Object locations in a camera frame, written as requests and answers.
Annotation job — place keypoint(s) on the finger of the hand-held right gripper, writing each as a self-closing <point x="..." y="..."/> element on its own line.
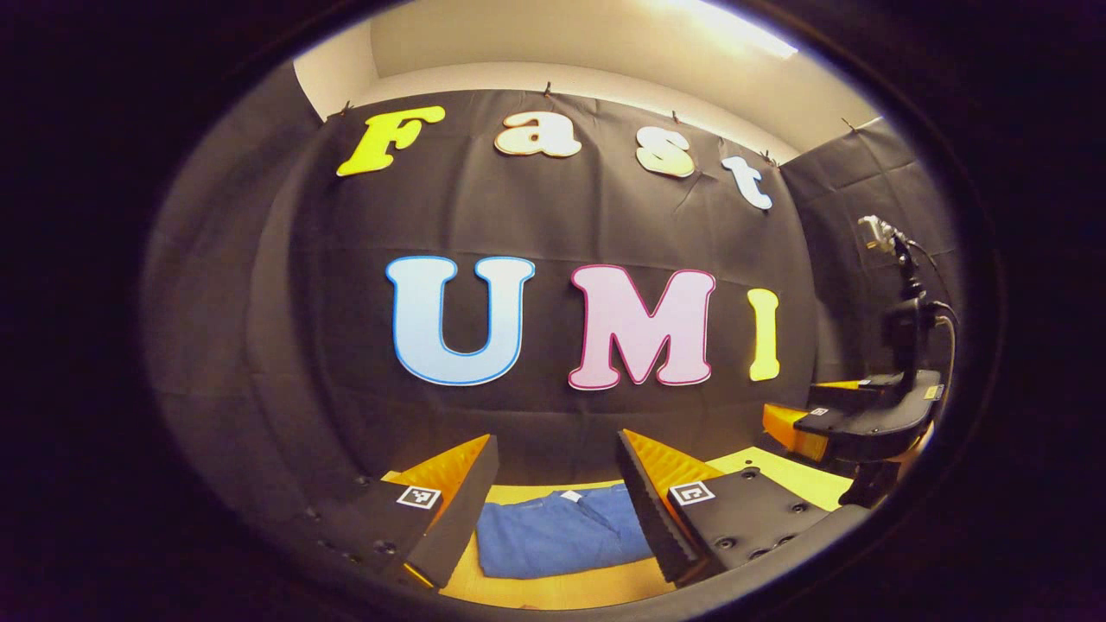
<point x="834" y="422"/>
<point x="855" y="393"/>

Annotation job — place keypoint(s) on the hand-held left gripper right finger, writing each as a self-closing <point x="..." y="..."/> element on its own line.
<point x="648" y="510"/>

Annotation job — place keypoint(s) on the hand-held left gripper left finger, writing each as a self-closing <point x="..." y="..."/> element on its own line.
<point x="462" y="518"/>

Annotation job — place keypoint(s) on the blue jacket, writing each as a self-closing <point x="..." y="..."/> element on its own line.
<point x="553" y="536"/>

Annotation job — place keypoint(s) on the black backdrop cloth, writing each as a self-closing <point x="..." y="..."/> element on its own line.
<point x="285" y="302"/>

